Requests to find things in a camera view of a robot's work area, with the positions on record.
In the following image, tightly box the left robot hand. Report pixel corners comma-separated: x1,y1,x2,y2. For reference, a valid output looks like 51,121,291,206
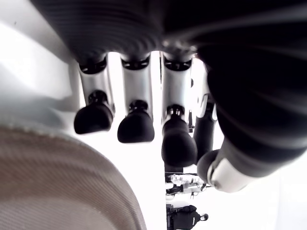
28,0,307,194

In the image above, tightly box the dark brown round plate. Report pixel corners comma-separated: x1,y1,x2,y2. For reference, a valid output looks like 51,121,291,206
0,124,147,230

